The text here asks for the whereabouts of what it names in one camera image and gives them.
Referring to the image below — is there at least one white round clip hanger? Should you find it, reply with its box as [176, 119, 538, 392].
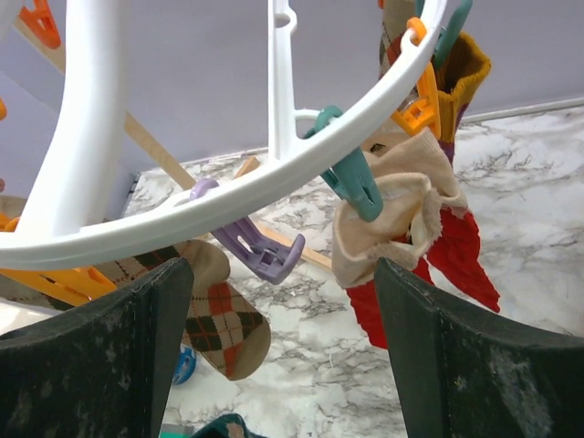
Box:
[1, 1, 447, 270]

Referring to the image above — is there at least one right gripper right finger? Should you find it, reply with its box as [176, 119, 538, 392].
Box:
[374, 259, 583, 437]

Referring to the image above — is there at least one yellow orange clothespin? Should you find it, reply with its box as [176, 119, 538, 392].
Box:
[1, 262, 120, 307]

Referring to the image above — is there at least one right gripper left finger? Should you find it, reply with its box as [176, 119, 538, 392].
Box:
[1, 258, 193, 437]

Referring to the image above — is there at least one red beige reindeer sock front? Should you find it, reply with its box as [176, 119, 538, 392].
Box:
[332, 129, 500, 349]

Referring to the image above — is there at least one wooden hanger rack frame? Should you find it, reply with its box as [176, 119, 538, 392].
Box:
[13, 18, 331, 272]

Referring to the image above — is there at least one teal clothespin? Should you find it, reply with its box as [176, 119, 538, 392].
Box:
[293, 105, 383, 223]

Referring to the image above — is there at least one purple yellow striped sock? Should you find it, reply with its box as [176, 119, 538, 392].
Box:
[435, 32, 491, 163]

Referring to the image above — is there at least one dark teal sock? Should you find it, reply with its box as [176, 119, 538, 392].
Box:
[192, 413, 265, 438]

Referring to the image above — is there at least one beige argyle sock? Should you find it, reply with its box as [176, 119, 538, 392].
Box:
[378, 0, 415, 78]
[97, 239, 271, 381]

